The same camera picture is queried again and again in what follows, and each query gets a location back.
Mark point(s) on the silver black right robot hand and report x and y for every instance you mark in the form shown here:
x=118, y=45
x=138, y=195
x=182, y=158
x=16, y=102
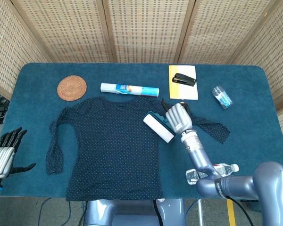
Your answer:
x=179, y=118

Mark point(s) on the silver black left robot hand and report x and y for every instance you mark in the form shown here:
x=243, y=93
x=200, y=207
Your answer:
x=1, y=157

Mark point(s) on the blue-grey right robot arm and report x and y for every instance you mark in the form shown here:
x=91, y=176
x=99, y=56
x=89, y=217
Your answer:
x=198, y=150

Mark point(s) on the white plastic bag roll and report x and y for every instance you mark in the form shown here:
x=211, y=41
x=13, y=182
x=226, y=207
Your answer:
x=110, y=88

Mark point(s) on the yellow notebook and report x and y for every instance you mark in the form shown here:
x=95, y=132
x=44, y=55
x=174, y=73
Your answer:
x=182, y=93

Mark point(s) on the black stapler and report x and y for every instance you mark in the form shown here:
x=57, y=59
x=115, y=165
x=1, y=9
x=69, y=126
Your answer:
x=185, y=80

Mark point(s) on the small clear plastic bottle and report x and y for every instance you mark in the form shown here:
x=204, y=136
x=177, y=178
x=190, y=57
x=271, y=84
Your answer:
x=222, y=97

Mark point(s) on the teal carpet table cover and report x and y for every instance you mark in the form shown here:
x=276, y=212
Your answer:
x=245, y=141

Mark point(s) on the navy polka dot shirt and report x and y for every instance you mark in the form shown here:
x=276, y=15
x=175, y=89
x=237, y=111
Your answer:
x=113, y=146

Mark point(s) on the woven folding screen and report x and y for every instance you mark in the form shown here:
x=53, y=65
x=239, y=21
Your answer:
x=146, y=28

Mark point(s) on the round woven rattan coaster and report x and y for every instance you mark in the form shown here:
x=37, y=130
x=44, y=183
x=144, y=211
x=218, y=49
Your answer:
x=72, y=88

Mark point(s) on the blue-grey robot torso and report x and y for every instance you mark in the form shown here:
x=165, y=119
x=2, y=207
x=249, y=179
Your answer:
x=132, y=213

